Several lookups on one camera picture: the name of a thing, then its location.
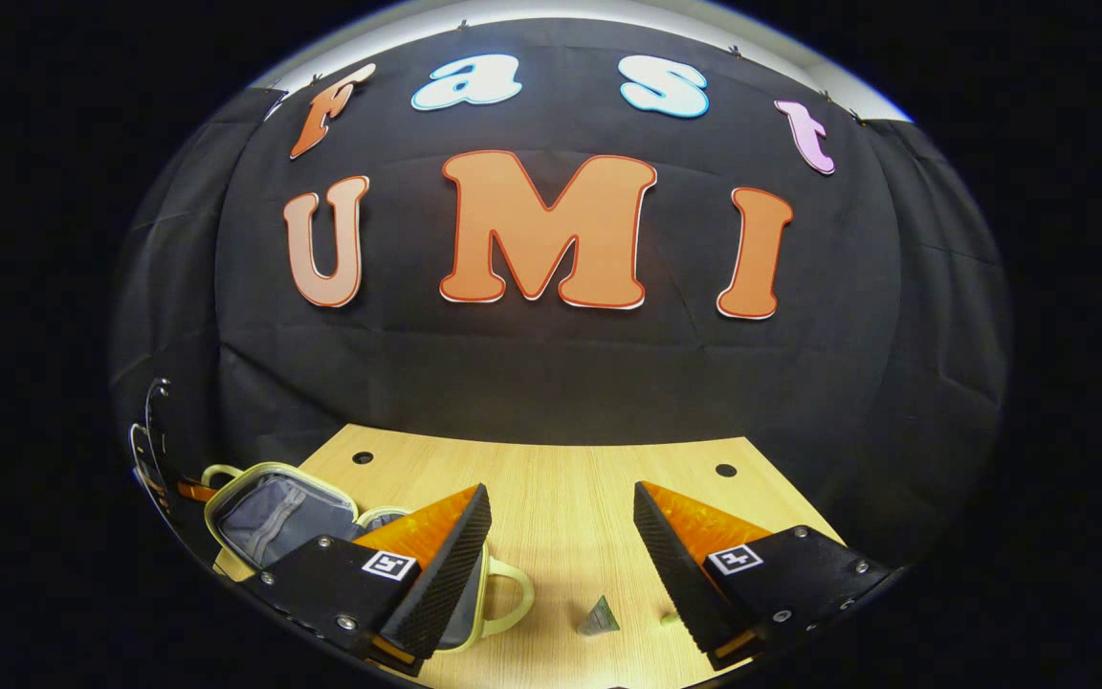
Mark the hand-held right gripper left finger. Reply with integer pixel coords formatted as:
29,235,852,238
237,483,494,678

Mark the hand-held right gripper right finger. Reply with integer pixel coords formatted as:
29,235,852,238
632,481,908,671

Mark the pale yellow soft suitcase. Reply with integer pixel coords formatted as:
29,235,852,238
201,461,536,657

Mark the white cosmetic tube green label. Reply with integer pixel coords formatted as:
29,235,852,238
577,594,622,638

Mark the black backdrop cloth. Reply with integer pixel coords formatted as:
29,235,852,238
109,17,1011,575

